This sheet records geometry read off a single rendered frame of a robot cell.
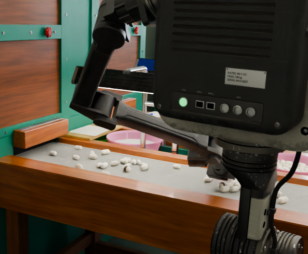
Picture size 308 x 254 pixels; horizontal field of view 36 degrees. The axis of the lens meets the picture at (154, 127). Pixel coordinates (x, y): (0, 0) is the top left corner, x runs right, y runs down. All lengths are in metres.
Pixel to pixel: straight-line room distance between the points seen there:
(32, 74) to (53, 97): 0.18
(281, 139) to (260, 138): 0.04
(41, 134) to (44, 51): 0.36
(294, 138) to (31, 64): 1.42
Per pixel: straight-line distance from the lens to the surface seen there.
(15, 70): 1.97
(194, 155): 1.59
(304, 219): 1.48
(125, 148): 2.05
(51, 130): 2.07
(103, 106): 1.42
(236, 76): 0.75
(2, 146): 1.94
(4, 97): 1.93
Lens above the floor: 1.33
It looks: 13 degrees down
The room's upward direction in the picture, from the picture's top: 3 degrees clockwise
